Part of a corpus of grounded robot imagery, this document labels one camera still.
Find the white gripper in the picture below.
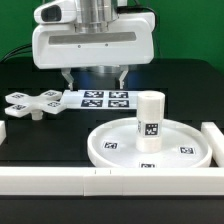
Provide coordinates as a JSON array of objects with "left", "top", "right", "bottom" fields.
[{"left": 32, "top": 12, "right": 155, "bottom": 91}]

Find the white round table top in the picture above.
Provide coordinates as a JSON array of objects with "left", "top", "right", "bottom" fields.
[{"left": 87, "top": 117, "right": 212, "bottom": 168}]

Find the white marker tag sheet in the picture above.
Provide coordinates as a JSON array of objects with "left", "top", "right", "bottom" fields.
[{"left": 60, "top": 90, "right": 138, "bottom": 110}]

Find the white front fence bar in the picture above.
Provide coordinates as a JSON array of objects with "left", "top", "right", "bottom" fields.
[{"left": 0, "top": 167, "right": 224, "bottom": 196}]

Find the black cable pair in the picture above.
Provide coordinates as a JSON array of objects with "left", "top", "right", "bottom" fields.
[{"left": 0, "top": 43, "right": 34, "bottom": 64}]

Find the white right fence bar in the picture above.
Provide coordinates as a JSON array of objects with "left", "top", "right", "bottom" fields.
[{"left": 201, "top": 122, "right": 224, "bottom": 168}]

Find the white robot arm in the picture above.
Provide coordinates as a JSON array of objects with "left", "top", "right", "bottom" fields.
[{"left": 32, "top": 0, "right": 156, "bottom": 89}]

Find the white left fence bar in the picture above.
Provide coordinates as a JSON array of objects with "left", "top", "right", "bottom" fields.
[{"left": 0, "top": 121, "right": 6, "bottom": 145}]

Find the white fence bar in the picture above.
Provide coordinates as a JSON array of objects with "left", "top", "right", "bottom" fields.
[
  {"left": 0, "top": 167, "right": 224, "bottom": 196},
  {"left": 0, "top": 121, "right": 6, "bottom": 145},
  {"left": 201, "top": 122, "right": 224, "bottom": 168}
]

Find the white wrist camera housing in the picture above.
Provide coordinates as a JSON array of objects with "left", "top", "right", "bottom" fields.
[{"left": 34, "top": 0, "right": 77, "bottom": 24}]

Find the white cross-shaped table base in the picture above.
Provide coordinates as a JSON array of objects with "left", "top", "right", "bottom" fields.
[{"left": 5, "top": 90, "right": 66, "bottom": 121}]

